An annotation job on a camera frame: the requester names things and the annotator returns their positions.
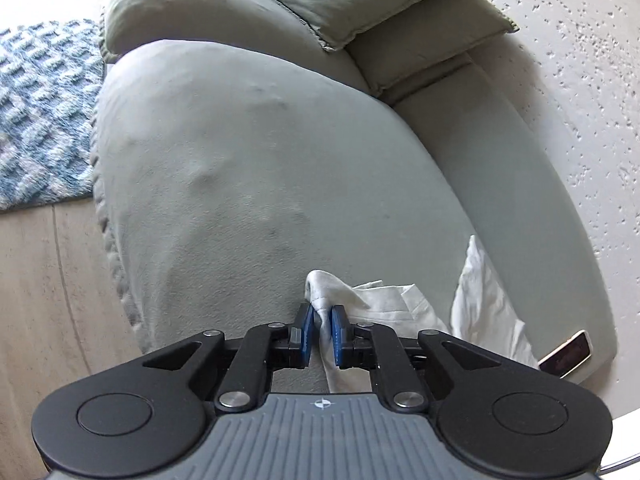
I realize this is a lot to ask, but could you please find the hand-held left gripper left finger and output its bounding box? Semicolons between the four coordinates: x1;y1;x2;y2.
142;303;315;414

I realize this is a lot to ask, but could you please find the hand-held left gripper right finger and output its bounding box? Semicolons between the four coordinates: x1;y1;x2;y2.
332;305;498;415

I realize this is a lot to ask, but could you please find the white cloth garment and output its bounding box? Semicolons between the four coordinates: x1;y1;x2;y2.
303;234;539;394

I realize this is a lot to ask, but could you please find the grey-green sofa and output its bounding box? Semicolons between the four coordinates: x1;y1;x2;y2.
90;0;617;393

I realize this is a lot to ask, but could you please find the smartphone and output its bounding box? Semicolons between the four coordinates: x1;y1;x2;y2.
537;330;593;377

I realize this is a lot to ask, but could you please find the blue patterned rug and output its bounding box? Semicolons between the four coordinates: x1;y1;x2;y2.
0;19;107;212

